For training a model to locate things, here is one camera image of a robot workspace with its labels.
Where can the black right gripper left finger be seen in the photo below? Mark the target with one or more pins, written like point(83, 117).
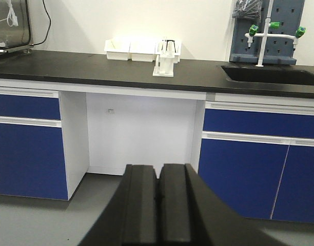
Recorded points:
point(130, 216)

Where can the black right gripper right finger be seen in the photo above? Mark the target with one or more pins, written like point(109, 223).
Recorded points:
point(190, 213)

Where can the white test tube rack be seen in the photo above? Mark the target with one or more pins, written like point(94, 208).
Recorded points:
point(163, 66)

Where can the grey pegboard drying rack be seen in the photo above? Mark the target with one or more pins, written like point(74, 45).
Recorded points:
point(247, 14)

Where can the blue right cabinet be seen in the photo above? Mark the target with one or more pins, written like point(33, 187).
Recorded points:
point(259, 159)

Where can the blue cabinet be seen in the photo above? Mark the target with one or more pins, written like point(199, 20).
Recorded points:
point(32, 160)
point(259, 159)

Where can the blue left cabinet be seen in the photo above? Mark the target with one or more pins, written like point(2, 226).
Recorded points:
point(32, 160)

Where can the black lab sink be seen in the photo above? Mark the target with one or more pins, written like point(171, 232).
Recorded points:
point(271, 76)

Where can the middle white storage bin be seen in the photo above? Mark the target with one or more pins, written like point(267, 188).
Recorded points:
point(142, 51)

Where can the white storage bin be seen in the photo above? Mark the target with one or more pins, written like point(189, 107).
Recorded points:
point(175, 56)
point(117, 49)
point(142, 51)

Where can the right white storage bin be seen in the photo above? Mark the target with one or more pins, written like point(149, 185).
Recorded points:
point(175, 56)

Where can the left white storage bin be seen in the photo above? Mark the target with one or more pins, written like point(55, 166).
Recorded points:
point(117, 49)

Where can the white lab faucet green knobs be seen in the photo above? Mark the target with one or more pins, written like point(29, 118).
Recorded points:
point(281, 33)

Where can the black tripod ring stand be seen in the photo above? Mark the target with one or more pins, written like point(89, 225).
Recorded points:
point(170, 46)

